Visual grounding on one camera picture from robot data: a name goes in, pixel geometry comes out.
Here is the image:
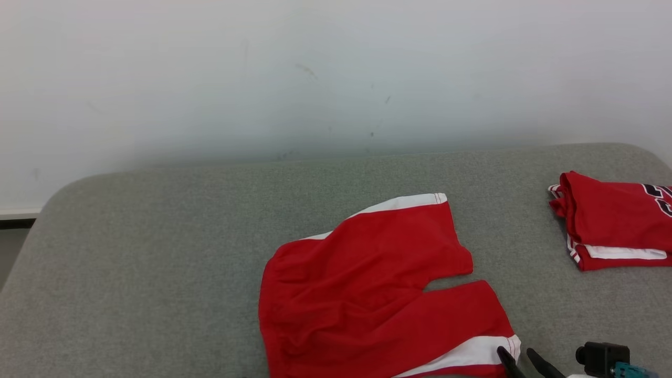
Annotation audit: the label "red shorts with white stripes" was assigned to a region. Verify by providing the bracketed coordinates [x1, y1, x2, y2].
[258, 193, 522, 378]

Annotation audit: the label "teal right camera connector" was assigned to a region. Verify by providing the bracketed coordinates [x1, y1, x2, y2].
[611, 362, 660, 378]

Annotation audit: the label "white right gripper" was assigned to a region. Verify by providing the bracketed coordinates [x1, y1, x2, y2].
[496, 346, 592, 378]

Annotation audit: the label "red jersey with number print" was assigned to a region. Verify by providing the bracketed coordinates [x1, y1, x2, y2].
[547, 170, 672, 272]

